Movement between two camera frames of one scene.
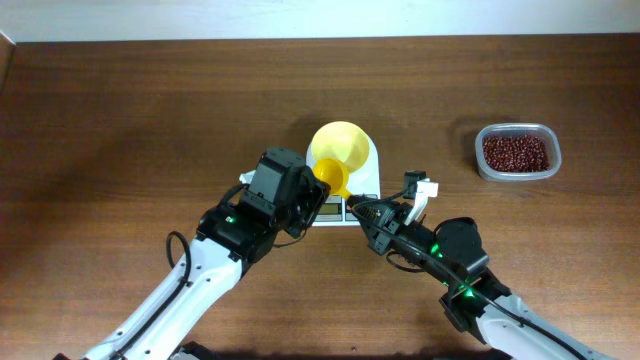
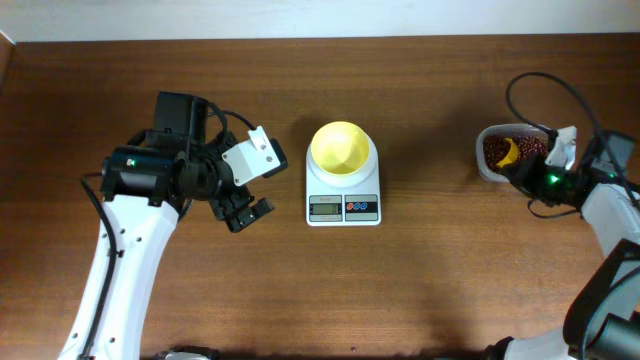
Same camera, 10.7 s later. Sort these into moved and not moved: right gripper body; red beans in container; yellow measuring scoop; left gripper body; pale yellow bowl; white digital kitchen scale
Moved: right gripper body; yellow measuring scoop; left gripper body
Not moved: red beans in container; white digital kitchen scale; pale yellow bowl
